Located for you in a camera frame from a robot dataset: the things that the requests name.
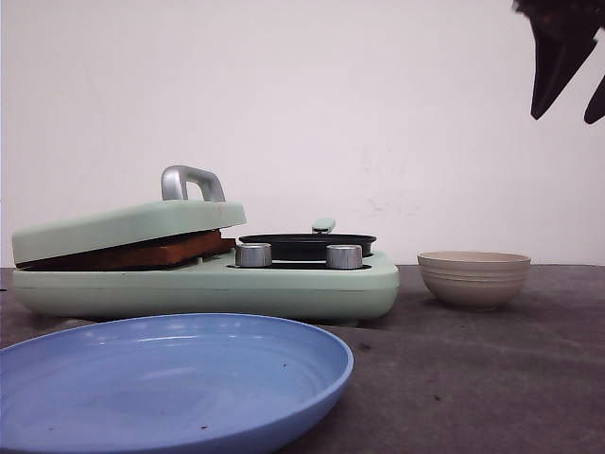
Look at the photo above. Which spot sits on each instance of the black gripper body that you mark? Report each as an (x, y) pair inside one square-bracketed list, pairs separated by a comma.
[(564, 13)]

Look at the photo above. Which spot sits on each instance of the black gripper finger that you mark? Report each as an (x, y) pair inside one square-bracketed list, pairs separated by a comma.
[(595, 109), (559, 54)]

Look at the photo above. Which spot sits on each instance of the beige ceramic bowl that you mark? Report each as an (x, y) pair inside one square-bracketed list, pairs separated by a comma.
[(480, 281)]

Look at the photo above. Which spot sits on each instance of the breakfast maker hinged lid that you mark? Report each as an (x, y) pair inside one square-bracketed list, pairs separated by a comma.
[(119, 227)]

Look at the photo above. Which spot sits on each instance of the mint green breakfast maker base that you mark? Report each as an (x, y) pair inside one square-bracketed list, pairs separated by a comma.
[(305, 291)]

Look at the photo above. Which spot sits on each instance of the right silver control knob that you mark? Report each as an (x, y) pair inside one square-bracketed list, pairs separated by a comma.
[(344, 257)]

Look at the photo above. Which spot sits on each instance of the silver control knob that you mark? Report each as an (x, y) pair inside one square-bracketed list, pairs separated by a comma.
[(253, 255), (344, 257)]

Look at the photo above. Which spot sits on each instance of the black round frying pan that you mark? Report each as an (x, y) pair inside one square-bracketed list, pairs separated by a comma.
[(308, 247)]

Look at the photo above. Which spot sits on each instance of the left silver control knob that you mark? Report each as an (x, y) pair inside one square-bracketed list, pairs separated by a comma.
[(253, 255)]

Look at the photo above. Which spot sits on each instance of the blue plate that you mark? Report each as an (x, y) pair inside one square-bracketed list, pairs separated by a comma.
[(189, 383)]

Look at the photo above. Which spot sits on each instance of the mint green pan handle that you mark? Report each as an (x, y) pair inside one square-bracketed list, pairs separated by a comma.
[(323, 226)]

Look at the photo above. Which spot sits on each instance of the silver lid handle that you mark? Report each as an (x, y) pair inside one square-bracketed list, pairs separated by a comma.
[(174, 181)]

